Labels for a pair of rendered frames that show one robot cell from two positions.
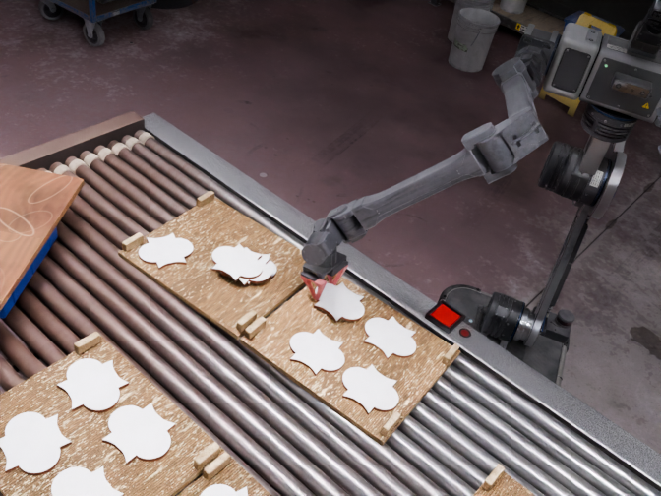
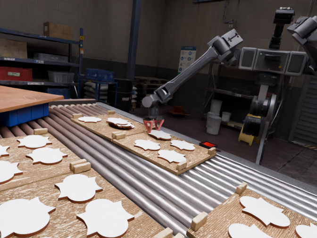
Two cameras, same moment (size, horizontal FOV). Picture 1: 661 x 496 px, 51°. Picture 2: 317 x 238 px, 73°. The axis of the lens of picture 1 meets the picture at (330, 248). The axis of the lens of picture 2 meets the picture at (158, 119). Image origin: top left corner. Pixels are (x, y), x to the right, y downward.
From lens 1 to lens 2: 0.89 m
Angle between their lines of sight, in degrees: 28
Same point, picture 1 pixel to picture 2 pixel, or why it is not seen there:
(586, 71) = (254, 57)
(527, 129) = (233, 35)
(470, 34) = (212, 122)
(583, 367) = not seen: hidden behind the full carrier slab
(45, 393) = (9, 142)
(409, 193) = (187, 71)
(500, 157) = (223, 46)
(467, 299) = not seen: hidden behind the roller
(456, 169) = (205, 55)
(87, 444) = (17, 157)
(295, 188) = not seen: hidden behind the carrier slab
